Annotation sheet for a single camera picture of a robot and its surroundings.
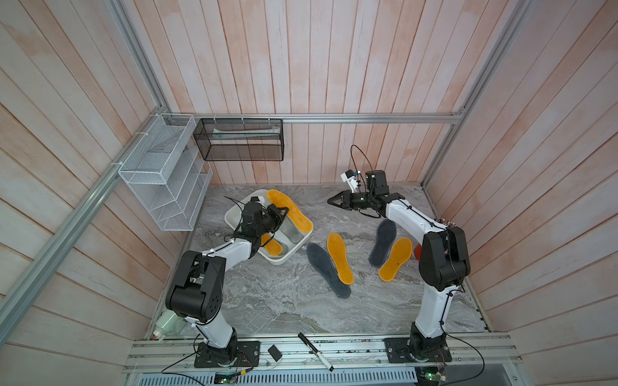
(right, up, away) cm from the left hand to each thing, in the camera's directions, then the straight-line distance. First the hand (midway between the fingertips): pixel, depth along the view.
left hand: (291, 210), depth 90 cm
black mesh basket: (-23, +31, +14) cm, 41 cm away
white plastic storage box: (-3, -14, +9) cm, 17 cm away
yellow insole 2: (+18, -17, +8) cm, 26 cm away
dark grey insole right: (+40, -11, +9) cm, 42 cm away
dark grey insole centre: (+12, -21, +2) cm, 25 cm away
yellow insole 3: (-4, +4, +2) cm, 6 cm away
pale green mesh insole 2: (-1, -9, +11) cm, 14 cm away
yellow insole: (-7, -16, +6) cm, 18 cm away
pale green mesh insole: (-3, -16, +5) cm, 17 cm away
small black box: (-4, -45, -16) cm, 48 cm away
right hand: (+14, +3, -1) cm, 15 cm away
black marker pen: (+9, -44, -17) cm, 48 cm away
